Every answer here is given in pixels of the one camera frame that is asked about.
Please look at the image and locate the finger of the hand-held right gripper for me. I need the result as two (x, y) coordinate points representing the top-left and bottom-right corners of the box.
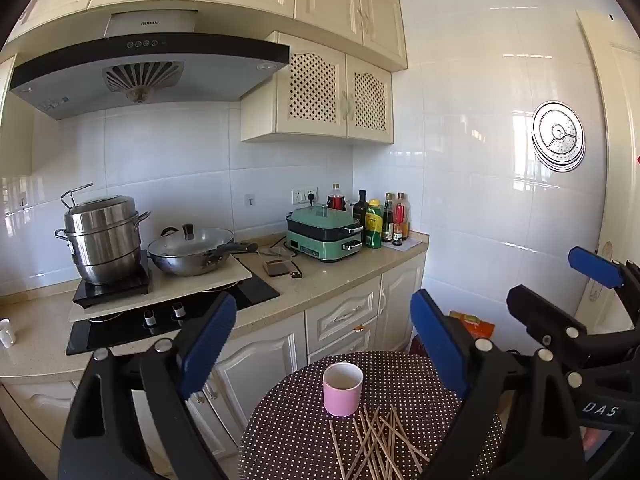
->
(567, 246), (640, 328)
(506, 285), (590, 356)

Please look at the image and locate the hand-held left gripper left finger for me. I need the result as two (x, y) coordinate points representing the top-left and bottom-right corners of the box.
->
(57, 291), (238, 480)

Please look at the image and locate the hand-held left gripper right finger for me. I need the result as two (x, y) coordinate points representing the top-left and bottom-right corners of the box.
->
(410, 289), (586, 480)

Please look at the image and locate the pink cup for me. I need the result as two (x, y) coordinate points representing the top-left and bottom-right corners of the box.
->
(322, 362), (363, 418)

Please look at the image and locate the bunch of wooden chopsticks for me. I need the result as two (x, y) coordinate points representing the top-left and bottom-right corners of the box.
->
(329, 404), (431, 480)

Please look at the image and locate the orange packet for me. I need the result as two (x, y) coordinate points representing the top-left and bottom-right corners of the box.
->
(448, 311), (496, 339)

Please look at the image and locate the cream kitchen base cabinet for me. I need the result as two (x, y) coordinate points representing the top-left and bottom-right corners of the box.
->
(0, 250), (428, 480)

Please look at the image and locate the beige stone slab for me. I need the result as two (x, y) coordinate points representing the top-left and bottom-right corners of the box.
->
(68, 255), (253, 323)

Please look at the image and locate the black glass gas hob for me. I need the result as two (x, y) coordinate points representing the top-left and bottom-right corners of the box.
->
(66, 270), (280, 356)

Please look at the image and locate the round polka dot table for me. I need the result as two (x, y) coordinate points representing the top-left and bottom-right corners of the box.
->
(239, 351), (506, 480)

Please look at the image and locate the glass wok lid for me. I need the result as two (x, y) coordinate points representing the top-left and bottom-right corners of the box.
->
(159, 223), (235, 256)

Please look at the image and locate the cream door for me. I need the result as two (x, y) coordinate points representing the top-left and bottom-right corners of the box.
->
(575, 9), (640, 321)

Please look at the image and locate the black induction cooker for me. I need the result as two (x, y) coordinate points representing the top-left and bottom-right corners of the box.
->
(72, 250), (152, 309)

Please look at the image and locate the green bottle with yellow label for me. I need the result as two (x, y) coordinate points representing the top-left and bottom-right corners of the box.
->
(365, 199), (383, 249)

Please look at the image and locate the dark sauce bottle yellow cap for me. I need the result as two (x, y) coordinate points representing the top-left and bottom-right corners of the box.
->
(382, 192), (396, 242)

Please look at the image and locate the red sauce bottle orange cap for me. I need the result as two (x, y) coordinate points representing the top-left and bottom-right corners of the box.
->
(395, 192), (408, 240)

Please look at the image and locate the stainless steel steamer pot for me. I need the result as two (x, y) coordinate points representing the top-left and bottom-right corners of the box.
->
(55, 183), (151, 286)

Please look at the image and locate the green electric grill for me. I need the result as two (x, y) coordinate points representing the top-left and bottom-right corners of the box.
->
(286, 205), (364, 263)

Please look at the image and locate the grey range hood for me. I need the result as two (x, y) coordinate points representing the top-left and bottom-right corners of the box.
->
(8, 11), (291, 121)

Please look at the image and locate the cream lattice door cabinet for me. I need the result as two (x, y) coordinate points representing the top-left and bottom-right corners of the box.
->
(241, 31), (396, 146)

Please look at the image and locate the steel wok with black handle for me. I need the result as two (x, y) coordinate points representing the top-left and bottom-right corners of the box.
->
(147, 230), (258, 277)

